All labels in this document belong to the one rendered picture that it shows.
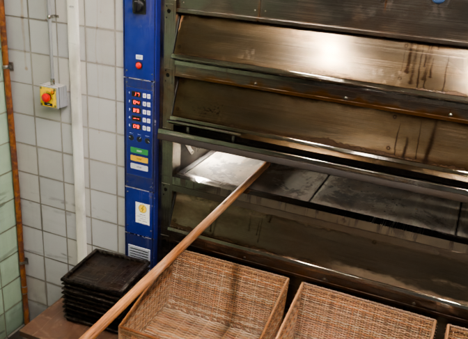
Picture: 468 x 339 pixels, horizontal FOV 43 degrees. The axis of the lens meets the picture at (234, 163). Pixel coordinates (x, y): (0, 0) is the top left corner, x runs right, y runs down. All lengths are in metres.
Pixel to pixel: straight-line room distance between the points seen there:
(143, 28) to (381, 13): 0.95
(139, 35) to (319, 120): 0.81
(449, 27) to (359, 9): 0.31
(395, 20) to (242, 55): 0.58
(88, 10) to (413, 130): 1.42
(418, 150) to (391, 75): 0.29
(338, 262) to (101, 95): 1.25
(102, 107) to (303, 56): 0.97
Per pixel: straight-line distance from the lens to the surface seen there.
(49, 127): 2.96
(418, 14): 2.18
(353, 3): 2.22
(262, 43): 2.33
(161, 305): 2.78
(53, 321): 2.79
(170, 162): 2.63
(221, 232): 2.62
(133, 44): 2.55
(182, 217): 2.70
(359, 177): 2.18
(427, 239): 2.38
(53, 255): 3.26
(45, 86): 2.82
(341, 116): 2.30
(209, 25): 2.42
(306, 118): 2.32
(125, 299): 1.79
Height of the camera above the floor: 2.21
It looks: 21 degrees down
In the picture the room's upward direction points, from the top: 4 degrees clockwise
